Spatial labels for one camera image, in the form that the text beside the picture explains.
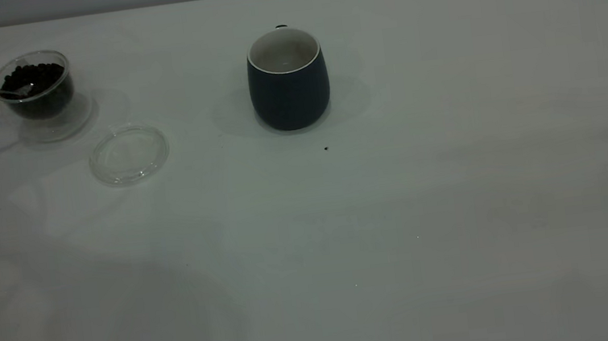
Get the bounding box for dark blue ceramic mug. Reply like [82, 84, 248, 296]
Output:
[242, 20, 334, 135]

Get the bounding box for clear double-wall glass cup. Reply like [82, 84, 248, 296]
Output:
[0, 45, 97, 148]

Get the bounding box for dark coffee beans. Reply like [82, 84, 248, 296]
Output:
[0, 60, 77, 123]

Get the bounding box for clear round glass lid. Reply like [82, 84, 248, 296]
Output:
[85, 122, 173, 189]

